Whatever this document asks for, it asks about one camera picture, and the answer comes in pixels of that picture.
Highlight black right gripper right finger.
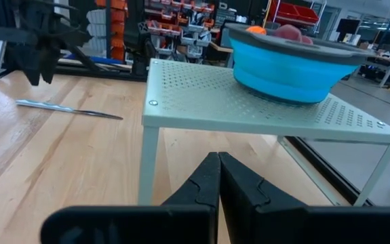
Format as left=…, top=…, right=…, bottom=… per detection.
left=218, top=151, right=390, bottom=244

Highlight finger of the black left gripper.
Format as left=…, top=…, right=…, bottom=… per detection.
left=23, top=50, right=43, bottom=87
left=41, top=47, right=62, bottom=85

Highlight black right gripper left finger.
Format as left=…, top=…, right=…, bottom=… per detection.
left=40, top=151, right=220, bottom=244

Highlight blue collapsible colander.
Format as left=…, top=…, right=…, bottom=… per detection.
left=227, top=22, right=375, bottom=104

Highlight small orange mandarin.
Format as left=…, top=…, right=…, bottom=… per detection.
left=246, top=25, right=268, bottom=36

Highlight pale green perforated shelf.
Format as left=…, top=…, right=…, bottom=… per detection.
left=137, top=58, right=390, bottom=207

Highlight storage rack orange bins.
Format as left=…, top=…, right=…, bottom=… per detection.
left=85, top=0, right=216, bottom=65

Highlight background work table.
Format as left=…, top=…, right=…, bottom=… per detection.
left=360, top=47, right=390, bottom=89

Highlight rack with red bins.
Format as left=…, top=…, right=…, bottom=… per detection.
left=268, top=0, right=328, bottom=31

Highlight black desk monitor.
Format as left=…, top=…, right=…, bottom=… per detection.
left=336, top=18, right=362, bottom=35

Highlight table knife patterned handle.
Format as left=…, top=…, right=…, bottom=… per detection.
left=14, top=98, right=124, bottom=121

